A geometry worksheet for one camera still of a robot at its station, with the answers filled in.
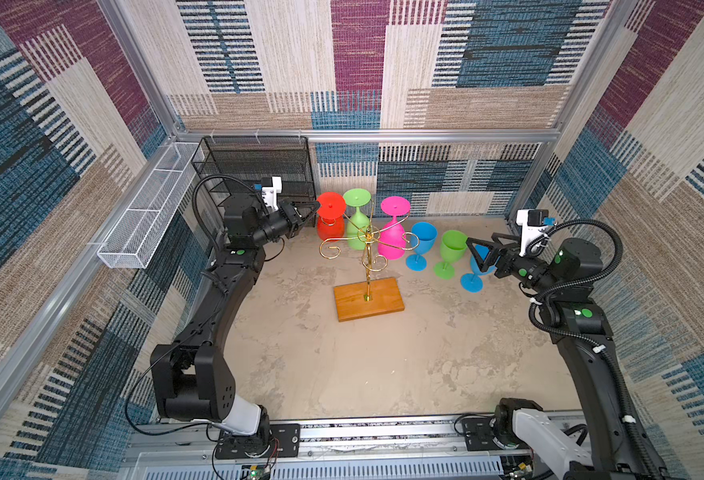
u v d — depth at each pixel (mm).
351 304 962
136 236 922
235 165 1024
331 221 744
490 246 592
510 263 587
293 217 658
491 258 595
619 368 436
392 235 814
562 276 512
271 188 694
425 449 728
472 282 1013
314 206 726
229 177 675
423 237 948
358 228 758
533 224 568
